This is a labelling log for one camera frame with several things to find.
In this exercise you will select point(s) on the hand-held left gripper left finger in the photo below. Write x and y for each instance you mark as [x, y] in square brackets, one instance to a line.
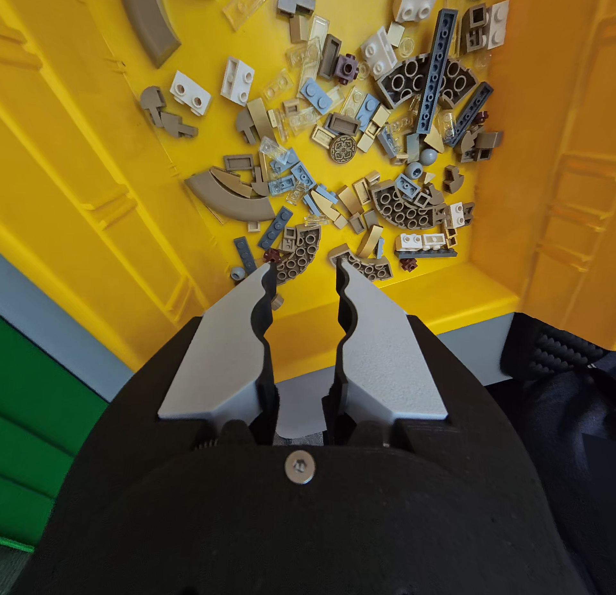
[216, 364]

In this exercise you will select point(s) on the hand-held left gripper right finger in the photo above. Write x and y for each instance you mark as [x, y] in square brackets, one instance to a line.
[390, 364]

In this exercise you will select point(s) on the pile of lego pieces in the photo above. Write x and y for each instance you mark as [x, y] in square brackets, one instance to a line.
[409, 210]

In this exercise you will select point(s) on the yellow plastic bin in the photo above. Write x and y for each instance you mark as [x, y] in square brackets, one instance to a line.
[96, 171]

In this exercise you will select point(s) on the black elbow rest pad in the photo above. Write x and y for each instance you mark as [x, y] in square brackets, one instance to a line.
[553, 354]

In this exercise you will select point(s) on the green plastic bin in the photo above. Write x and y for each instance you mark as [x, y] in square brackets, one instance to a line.
[38, 436]

